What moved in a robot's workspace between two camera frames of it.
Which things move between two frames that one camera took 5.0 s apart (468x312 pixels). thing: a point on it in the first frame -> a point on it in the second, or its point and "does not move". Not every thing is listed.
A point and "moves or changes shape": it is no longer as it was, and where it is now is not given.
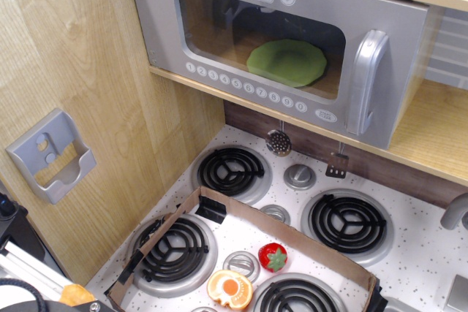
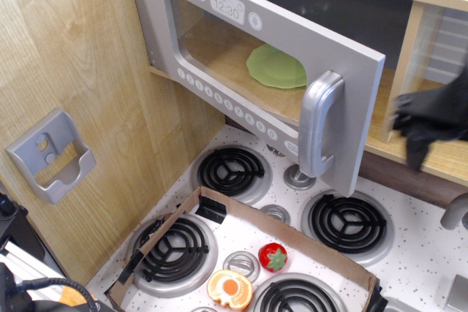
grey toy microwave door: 345,61 moves or changes shape
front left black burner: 177,253 does not move
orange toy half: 231,288 does not move
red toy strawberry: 273,257 does not move
